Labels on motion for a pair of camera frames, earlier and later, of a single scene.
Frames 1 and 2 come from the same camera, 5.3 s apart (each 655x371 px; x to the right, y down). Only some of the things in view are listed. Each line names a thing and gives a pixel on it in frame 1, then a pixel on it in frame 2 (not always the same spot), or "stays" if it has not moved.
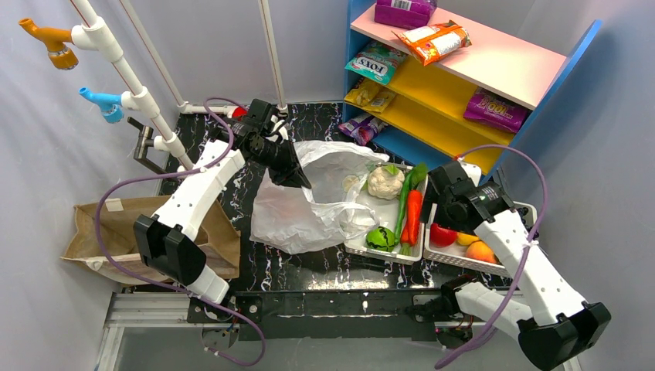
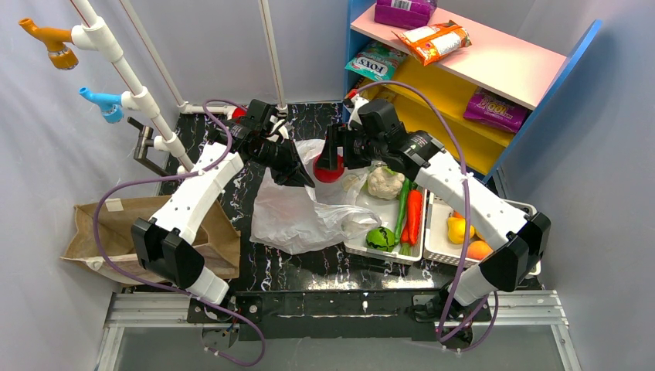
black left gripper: (279, 159) stays
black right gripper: (442, 188) to (339, 145)
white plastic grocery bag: (296, 219) stays
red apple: (439, 237) to (329, 176)
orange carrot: (410, 233) stays
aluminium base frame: (161, 308) stays
